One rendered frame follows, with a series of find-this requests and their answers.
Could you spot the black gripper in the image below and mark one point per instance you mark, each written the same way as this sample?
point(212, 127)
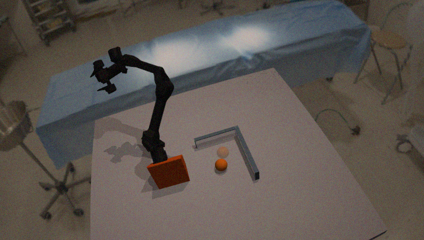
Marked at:
point(98, 66)

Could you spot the translucent orange ball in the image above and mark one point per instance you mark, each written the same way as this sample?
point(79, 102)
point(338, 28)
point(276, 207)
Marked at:
point(222, 152)

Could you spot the orange-brown ball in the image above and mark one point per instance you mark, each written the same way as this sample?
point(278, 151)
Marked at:
point(221, 164)

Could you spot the grey l-shaped low wall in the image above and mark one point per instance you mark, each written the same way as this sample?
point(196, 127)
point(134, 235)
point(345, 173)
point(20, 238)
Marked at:
point(248, 153)

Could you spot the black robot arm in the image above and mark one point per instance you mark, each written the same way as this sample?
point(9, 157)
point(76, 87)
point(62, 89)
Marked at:
point(164, 88)

